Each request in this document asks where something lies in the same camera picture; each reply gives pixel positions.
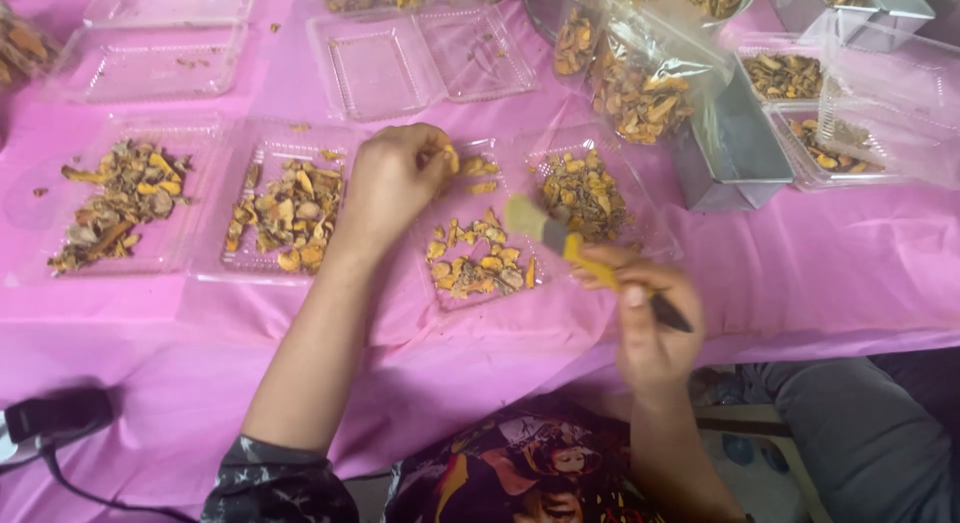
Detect person's left hand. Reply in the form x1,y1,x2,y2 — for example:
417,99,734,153
347,123,461,245

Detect person's right hand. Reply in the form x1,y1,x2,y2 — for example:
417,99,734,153
572,244,707,405

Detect yellow handled paint brush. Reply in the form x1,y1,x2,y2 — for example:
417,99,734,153
504,194,696,335

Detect few dried root slices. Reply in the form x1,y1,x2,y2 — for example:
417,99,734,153
459,155,501,196

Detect empty clear clamshell tray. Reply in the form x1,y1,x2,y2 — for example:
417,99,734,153
43,0,264,105
306,4,540,124

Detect pile of dried root slices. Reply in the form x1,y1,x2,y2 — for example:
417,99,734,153
787,118,886,175
47,138,195,276
223,157,346,276
425,208,538,300
540,149,637,244

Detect round metal bowl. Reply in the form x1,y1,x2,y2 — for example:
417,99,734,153
520,0,760,47

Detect clear plastic bag of slices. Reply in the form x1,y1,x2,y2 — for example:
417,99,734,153
549,0,735,146

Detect rectangular metal tin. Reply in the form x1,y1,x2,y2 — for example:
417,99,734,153
669,56,796,213

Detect black printed shirt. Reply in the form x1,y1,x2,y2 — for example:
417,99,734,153
199,401,670,523

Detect pile of dark root slices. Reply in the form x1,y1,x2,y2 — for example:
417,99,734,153
742,52,825,101

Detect pink tablecloth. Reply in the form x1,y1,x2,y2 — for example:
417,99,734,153
0,0,960,523

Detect bag of dried slices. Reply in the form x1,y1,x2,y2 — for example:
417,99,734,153
0,1,60,90

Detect black electric device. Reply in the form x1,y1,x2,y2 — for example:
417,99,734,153
0,386,116,467

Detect grey trouser leg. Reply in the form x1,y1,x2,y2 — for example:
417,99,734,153
746,355,960,523

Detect black cable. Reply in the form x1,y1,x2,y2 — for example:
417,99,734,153
0,444,201,523

